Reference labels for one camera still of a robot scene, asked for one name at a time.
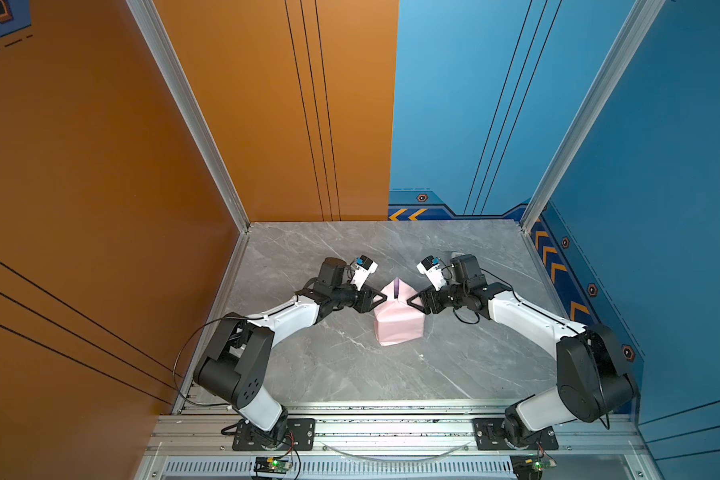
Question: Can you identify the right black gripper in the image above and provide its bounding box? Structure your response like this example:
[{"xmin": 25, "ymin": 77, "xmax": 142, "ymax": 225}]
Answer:
[{"xmin": 405, "ymin": 282, "xmax": 468, "ymax": 316}]

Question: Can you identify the purple wrapping paper sheet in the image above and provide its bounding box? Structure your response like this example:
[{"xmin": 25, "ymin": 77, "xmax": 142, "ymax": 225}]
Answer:
[{"xmin": 373, "ymin": 278, "xmax": 425, "ymax": 346}]

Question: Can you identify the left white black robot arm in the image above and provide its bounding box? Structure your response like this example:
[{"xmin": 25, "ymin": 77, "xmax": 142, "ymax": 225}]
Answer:
[{"xmin": 193, "ymin": 255, "xmax": 387, "ymax": 448}]

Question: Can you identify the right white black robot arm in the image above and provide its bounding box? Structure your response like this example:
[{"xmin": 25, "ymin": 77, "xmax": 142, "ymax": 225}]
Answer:
[{"xmin": 408, "ymin": 254, "xmax": 639, "ymax": 449}]

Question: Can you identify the left green circuit board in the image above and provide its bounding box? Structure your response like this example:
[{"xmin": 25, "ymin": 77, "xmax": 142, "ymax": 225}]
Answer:
[{"xmin": 253, "ymin": 456, "xmax": 293, "ymax": 479}]

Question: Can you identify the green circuit board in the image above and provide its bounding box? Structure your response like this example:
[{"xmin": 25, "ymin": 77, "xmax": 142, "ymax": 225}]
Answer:
[
  {"xmin": 253, "ymin": 456, "xmax": 293, "ymax": 479},
  {"xmin": 511, "ymin": 457, "xmax": 543, "ymax": 480}
]

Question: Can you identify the right green circuit board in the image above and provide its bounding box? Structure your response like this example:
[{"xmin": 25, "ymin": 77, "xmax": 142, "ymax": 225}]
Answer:
[{"xmin": 511, "ymin": 457, "xmax": 543, "ymax": 480}]

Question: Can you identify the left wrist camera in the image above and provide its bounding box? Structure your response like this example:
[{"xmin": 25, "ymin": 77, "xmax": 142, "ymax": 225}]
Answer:
[{"xmin": 350, "ymin": 255, "xmax": 378, "ymax": 290}]

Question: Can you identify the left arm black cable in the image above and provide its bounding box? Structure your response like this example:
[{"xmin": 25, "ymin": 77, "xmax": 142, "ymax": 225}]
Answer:
[{"xmin": 172, "ymin": 314, "xmax": 247, "ymax": 409}]

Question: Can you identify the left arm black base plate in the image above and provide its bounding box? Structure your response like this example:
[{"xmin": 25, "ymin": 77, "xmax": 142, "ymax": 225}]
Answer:
[{"xmin": 232, "ymin": 418, "xmax": 316, "ymax": 452}]

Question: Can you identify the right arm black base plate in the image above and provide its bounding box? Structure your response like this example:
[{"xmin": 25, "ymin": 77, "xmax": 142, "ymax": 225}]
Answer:
[{"xmin": 472, "ymin": 417, "xmax": 559, "ymax": 451}]

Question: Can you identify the clear curved cable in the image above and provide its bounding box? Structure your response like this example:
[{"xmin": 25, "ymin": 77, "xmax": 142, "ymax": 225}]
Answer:
[{"xmin": 317, "ymin": 440, "xmax": 475, "ymax": 464}]

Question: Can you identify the aluminium front rail frame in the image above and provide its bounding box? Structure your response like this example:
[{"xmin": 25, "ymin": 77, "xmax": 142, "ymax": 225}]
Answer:
[{"xmin": 136, "ymin": 399, "xmax": 660, "ymax": 479}]

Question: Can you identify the right aluminium corner post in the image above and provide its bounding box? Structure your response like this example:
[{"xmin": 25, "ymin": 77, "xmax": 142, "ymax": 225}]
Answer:
[{"xmin": 520, "ymin": 0, "xmax": 665, "ymax": 234}]

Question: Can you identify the aluminium corner post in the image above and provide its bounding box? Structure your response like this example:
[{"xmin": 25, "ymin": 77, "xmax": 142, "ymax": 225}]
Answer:
[
  {"xmin": 126, "ymin": 0, "xmax": 251, "ymax": 234},
  {"xmin": 520, "ymin": 0, "xmax": 665, "ymax": 234}
]

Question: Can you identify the left aluminium corner post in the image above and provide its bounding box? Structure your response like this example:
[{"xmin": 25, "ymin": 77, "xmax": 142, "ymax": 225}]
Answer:
[{"xmin": 126, "ymin": 0, "xmax": 251, "ymax": 234}]

